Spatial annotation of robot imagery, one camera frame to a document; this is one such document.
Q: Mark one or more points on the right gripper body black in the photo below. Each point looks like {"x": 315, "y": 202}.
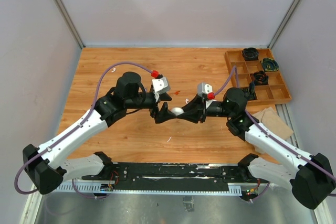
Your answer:
{"x": 203, "y": 115}

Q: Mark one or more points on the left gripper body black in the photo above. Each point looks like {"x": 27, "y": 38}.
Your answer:
{"x": 154, "y": 106}

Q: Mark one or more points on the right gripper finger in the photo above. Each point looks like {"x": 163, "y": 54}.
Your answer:
{"x": 191, "y": 117}
{"x": 192, "y": 104}

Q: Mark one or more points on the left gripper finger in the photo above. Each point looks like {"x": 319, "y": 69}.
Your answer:
{"x": 164, "y": 114}
{"x": 165, "y": 97}

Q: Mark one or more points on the white earbud charging case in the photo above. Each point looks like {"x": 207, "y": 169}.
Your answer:
{"x": 177, "y": 111}

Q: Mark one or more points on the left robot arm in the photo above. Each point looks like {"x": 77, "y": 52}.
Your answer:
{"x": 48, "y": 164}

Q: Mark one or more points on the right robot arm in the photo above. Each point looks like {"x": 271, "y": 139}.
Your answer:
{"x": 309, "y": 177}

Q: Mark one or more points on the dark blue rolled sock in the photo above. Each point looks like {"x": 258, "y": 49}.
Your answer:
{"x": 249, "y": 92}

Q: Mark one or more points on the black orange rolled sock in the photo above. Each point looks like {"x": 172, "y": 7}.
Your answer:
{"x": 260, "y": 78}

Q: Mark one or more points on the beige cloth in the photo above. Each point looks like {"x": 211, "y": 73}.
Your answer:
{"x": 270, "y": 119}

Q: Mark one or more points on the wooden compartment tray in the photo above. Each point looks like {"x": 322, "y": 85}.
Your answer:
{"x": 276, "y": 92}

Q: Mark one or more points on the dark green rolled sock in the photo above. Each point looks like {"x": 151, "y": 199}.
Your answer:
{"x": 269, "y": 65}

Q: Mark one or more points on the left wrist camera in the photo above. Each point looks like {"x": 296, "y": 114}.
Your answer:
{"x": 161, "y": 85}

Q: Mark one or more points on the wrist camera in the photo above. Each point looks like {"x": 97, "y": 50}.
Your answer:
{"x": 205, "y": 91}
{"x": 161, "y": 85}

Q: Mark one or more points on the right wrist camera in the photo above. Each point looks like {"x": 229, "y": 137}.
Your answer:
{"x": 205, "y": 91}

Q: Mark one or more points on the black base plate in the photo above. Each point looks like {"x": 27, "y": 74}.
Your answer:
{"x": 174, "y": 177}

